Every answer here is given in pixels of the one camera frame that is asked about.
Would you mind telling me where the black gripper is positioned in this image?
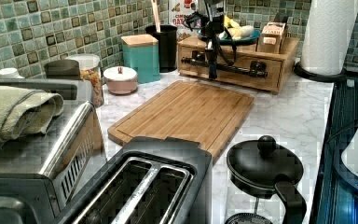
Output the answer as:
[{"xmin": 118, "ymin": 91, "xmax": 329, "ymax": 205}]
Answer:
[{"xmin": 197, "ymin": 0, "xmax": 225, "ymax": 79}]

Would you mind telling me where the wooden drawer with black handle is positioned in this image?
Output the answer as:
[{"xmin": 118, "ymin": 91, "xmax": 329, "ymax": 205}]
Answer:
[{"xmin": 178, "ymin": 47, "xmax": 284, "ymax": 92}]

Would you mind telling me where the wooden drawer cabinet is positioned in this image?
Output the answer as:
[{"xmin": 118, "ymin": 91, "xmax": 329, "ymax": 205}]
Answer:
[{"xmin": 178, "ymin": 36, "xmax": 299, "ymax": 89}]

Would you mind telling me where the blue plate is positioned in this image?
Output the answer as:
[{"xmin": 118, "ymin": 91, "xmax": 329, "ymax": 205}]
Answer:
[{"xmin": 198, "ymin": 28, "xmax": 261, "ymax": 46}]

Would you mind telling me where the yellow toy lemon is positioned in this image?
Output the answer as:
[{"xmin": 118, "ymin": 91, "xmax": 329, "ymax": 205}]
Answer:
[{"xmin": 224, "ymin": 16, "xmax": 240, "ymax": 28}]

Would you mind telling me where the white toy egg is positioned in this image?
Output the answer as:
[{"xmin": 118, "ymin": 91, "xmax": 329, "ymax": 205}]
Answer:
[{"xmin": 241, "ymin": 25, "xmax": 255, "ymax": 38}]

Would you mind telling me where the black utensil holder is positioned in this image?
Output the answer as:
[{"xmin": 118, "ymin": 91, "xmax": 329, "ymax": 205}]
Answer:
[{"xmin": 145, "ymin": 24, "xmax": 177, "ymax": 73}]

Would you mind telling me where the oat bites cereal box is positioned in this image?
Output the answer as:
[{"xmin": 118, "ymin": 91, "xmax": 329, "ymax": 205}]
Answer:
[{"xmin": 168, "ymin": 0, "xmax": 200, "ymax": 41}]

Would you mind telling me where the tea bag box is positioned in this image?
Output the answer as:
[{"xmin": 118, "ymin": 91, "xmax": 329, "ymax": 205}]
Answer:
[{"xmin": 256, "ymin": 21, "xmax": 286, "ymax": 54}]

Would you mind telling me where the bamboo cutting board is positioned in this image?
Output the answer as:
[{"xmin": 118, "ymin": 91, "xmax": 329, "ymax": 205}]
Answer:
[{"xmin": 108, "ymin": 81, "xmax": 254, "ymax": 161}]

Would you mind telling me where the teal canister with wooden lid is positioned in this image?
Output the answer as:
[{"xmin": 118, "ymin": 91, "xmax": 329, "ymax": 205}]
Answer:
[{"xmin": 121, "ymin": 34, "xmax": 160, "ymax": 84}]

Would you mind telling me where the wooden utensil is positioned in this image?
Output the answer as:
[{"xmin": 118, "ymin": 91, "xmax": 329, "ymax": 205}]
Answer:
[{"xmin": 150, "ymin": 0, "xmax": 161, "ymax": 33}]

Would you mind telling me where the pink lidded ceramic pot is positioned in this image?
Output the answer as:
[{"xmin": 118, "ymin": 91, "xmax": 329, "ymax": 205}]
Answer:
[{"xmin": 103, "ymin": 66, "xmax": 138, "ymax": 95}]

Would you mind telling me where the white paper towel roll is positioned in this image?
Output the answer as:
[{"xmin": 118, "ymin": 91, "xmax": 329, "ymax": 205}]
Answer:
[{"xmin": 300, "ymin": 0, "xmax": 358, "ymax": 77}]

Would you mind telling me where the glass jar of cereal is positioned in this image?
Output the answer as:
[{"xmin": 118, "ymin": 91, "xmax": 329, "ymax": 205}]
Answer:
[{"xmin": 67, "ymin": 54, "xmax": 103, "ymax": 107}]

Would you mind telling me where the black paper towel holder base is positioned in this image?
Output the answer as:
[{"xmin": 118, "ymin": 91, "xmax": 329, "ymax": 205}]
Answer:
[{"xmin": 294, "ymin": 63, "xmax": 347, "ymax": 83}]

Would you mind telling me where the black two-slot toaster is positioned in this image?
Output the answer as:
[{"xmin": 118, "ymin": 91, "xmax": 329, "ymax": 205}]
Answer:
[{"xmin": 49, "ymin": 137, "xmax": 213, "ymax": 224}]

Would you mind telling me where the dark grey canister lid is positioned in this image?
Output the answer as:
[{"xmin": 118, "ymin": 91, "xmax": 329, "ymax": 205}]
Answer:
[{"xmin": 44, "ymin": 59, "xmax": 80, "ymax": 80}]

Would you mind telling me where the small white lidded container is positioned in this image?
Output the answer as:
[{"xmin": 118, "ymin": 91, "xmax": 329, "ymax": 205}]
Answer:
[{"xmin": 0, "ymin": 67, "xmax": 21, "ymax": 78}]

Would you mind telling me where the stainless toaster oven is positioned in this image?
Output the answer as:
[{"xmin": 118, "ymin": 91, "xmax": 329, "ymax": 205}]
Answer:
[{"xmin": 0, "ymin": 78, "xmax": 106, "ymax": 224}]

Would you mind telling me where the folded green towel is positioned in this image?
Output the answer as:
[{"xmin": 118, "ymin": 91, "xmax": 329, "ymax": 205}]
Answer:
[{"xmin": 0, "ymin": 86, "xmax": 63, "ymax": 145}]

